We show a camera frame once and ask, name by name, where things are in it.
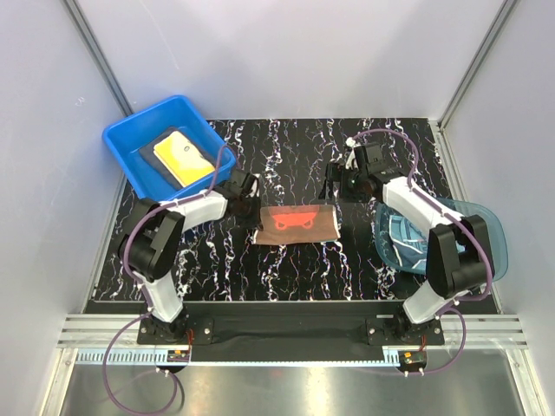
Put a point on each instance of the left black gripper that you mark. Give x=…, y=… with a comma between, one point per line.
x=255, y=221

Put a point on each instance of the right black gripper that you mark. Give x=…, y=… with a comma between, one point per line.
x=336, y=172

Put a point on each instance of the brown towel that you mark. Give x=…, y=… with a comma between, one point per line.
x=297, y=224

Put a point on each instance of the yellow towel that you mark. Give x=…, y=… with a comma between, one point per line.
x=183, y=159

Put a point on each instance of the blue striped towel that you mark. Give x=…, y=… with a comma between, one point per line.
x=406, y=248

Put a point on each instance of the dark grey-blue towel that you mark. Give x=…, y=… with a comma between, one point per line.
x=146, y=152

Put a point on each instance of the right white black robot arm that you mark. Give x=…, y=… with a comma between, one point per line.
x=459, y=257

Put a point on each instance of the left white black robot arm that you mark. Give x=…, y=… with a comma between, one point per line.
x=151, y=237

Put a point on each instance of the translucent teal plastic basket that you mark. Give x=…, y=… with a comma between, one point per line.
x=495, y=232

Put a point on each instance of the blue plastic bin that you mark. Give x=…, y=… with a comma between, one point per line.
x=127, y=136

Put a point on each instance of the left small connector board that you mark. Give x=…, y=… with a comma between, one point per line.
x=178, y=356

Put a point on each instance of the small connector board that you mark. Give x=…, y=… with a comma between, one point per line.
x=414, y=358
x=178, y=356

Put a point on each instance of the right small connector board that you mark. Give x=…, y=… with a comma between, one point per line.
x=414, y=358

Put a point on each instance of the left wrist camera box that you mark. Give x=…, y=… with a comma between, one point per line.
x=245, y=184

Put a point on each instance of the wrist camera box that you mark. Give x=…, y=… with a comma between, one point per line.
x=351, y=145
x=245, y=184

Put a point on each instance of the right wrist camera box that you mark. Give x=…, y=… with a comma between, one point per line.
x=351, y=145

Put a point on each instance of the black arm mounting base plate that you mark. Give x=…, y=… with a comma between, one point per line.
x=376, y=323

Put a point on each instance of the aluminium front rail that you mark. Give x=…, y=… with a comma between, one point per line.
x=112, y=339

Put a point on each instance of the right aluminium frame post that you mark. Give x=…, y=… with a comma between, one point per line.
x=491, y=36

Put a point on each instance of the aluminium frame post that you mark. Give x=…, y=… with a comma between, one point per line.
x=92, y=45
x=491, y=36

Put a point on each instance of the left aluminium frame post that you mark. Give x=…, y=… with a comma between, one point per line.
x=92, y=45

